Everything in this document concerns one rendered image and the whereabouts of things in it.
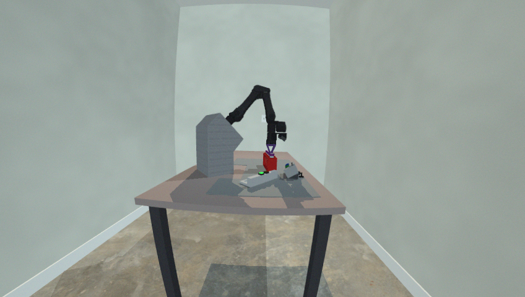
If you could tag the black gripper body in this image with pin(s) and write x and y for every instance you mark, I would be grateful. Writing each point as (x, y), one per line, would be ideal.
(268, 140)

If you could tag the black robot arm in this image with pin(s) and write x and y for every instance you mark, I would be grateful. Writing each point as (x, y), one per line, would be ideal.
(260, 92)

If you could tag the grey flat mat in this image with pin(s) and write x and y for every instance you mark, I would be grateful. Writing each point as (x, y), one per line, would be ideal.
(278, 187)

